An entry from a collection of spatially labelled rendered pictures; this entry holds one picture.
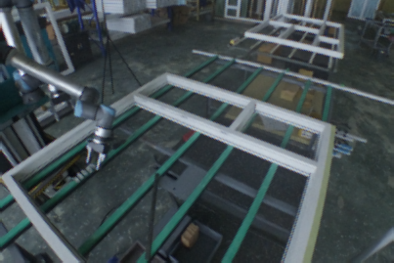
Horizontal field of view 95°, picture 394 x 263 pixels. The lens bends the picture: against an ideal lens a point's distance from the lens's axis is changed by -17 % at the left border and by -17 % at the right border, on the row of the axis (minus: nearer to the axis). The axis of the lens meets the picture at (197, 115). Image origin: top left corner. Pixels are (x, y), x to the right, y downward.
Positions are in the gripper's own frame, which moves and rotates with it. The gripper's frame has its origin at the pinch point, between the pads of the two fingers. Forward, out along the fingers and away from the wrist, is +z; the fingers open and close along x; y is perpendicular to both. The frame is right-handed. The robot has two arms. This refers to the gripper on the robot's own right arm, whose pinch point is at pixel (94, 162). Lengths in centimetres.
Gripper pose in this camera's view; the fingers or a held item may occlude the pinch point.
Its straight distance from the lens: 133.8
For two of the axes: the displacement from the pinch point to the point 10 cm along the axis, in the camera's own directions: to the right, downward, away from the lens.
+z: -3.1, 9.5, 0.4
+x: 8.6, 3.0, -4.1
